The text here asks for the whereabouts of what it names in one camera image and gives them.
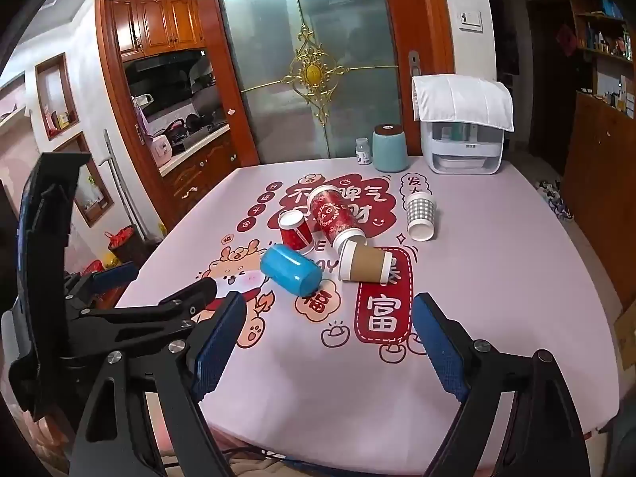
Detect wooden upper kitchen cabinets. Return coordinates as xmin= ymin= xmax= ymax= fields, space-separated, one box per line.
xmin=112 ymin=0 xmax=206 ymax=60

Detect red plastic bag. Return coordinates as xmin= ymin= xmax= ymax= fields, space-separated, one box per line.
xmin=105 ymin=225 xmax=142 ymax=264

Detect frosted glass door gold ornament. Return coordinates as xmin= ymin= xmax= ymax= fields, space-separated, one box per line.
xmin=191 ymin=0 xmax=455 ymax=167

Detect tall red patterned paper cup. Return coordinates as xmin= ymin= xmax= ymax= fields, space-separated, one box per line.
xmin=306 ymin=185 xmax=367 ymax=254

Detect pink printed tablecloth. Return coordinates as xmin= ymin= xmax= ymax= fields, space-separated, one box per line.
xmin=112 ymin=161 xmax=622 ymax=474

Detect cardboard box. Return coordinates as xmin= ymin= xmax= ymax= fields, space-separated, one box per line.
xmin=613 ymin=303 xmax=636 ymax=357

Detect small red paper cup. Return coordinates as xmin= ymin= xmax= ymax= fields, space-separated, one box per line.
xmin=277 ymin=210 xmax=314 ymax=252

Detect brown sleeve white paper cup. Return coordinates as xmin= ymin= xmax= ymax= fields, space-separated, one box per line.
xmin=338 ymin=240 xmax=394 ymax=282

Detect white rice cooker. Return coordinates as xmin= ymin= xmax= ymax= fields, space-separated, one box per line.
xmin=149 ymin=132 xmax=175 ymax=167

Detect patterned slippers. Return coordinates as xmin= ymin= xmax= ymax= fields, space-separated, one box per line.
xmin=537 ymin=179 xmax=574 ymax=220

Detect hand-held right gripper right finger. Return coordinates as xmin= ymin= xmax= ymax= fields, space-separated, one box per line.
xmin=411 ymin=293 xmax=604 ymax=477

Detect wooden lower kitchen cabinet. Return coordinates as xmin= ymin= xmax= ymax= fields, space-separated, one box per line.
xmin=159 ymin=126 xmax=249 ymax=229

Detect wooden framed wall niche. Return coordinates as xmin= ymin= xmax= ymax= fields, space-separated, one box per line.
xmin=52 ymin=132 xmax=115 ymax=228
xmin=35 ymin=52 xmax=80 ymax=141

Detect wooden shelf cabinet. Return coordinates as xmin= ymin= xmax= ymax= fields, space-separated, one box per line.
xmin=561 ymin=0 xmax=636 ymax=309

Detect grey mop handle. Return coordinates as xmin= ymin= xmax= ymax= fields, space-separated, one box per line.
xmin=102 ymin=129 xmax=147 ymax=239

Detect white folded towel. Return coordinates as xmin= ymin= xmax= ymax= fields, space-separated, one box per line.
xmin=411 ymin=74 xmax=515 ymax=132

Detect black range hood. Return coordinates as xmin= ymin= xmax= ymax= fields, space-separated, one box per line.
xmin=124 ymin=50 xmax=217 ymax=99

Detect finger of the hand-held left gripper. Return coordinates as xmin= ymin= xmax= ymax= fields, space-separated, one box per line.
xmin=64 ymin=260 xmax=141 ymax=310
xmin=62 ymin=277 xmax=220 ymax=359

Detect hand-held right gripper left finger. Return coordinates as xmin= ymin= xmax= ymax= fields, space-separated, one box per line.
xmin=67 ymin=292 xmax=248 ymax=477

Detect white countertop appliance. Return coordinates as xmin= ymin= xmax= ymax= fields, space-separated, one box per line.
xmin=428 ymin=119 xmax=504 ymax=175

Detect grey checkered paper cup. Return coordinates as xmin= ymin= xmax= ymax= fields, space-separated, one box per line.
xmin=406 ymin=194 xmax=438 ymax=242

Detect teal jar with brown lid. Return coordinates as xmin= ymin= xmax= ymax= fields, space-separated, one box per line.
xmin=372 ymin=123 xmax=411 ymax=174

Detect blue plastic cup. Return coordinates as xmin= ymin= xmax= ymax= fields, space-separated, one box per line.
xmin=260 ymin=244 xmax=324 ymax=303

